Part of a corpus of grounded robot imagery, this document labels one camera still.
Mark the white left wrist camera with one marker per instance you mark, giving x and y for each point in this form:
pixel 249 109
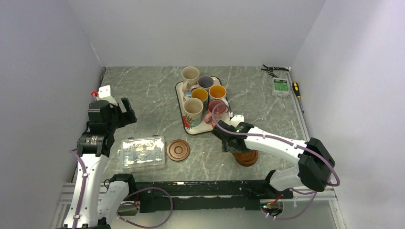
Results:
pixel 104 93

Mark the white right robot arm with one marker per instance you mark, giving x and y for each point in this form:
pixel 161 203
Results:
pixel 312 163

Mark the brown wooden coaster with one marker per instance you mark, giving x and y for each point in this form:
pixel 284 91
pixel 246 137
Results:
pixel 245 154
pixel 178 150
pixel 246 163
pixel 254 157

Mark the cream mug outside tray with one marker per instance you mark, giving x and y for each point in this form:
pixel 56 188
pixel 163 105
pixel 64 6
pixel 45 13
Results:
pixel 190 75

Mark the white mug orange inside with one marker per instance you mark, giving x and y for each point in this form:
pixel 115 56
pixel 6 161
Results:
pixel 217 92

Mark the grey purple mug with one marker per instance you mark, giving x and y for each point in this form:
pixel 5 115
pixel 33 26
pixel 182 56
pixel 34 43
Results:
pixel 204 82

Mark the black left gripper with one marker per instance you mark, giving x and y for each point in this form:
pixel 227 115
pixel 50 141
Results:
pixel 126 117

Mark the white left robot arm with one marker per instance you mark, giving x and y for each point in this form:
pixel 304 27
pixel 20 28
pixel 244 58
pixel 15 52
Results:
pixel 88 210

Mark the yellow black screwdriver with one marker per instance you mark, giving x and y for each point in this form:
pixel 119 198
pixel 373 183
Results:
pixel 295 88

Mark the pink mug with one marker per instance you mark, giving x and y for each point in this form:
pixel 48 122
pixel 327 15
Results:
pixel 216 110

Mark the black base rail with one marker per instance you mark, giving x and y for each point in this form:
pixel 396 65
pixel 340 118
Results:
pixel 195 195

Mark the cream patterned mug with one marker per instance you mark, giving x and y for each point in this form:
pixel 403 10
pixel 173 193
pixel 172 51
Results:
pixel 193 108

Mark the black pliers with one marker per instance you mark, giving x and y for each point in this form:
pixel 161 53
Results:
pixel 270 70

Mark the blue mug yellow inside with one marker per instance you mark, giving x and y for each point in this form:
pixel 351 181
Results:
pixel 198 93

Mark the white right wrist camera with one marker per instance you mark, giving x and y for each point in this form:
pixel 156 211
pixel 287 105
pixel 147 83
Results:
pixel 236 120

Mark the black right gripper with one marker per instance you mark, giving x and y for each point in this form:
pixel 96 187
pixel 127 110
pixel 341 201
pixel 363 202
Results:
pixel 225 147

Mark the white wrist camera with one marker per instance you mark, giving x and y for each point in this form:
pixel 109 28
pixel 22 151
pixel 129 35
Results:
pixel 104 93
pixel 236 120

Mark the clear plastic parts box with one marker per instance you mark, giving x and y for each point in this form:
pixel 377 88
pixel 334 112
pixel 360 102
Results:
pixel 142 153

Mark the white green electronic device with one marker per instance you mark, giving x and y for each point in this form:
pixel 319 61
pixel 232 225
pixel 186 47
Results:
pixel 280 87

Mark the aluminium frame rail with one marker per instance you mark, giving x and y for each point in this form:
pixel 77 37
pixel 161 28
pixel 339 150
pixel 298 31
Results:
pixel 301 117

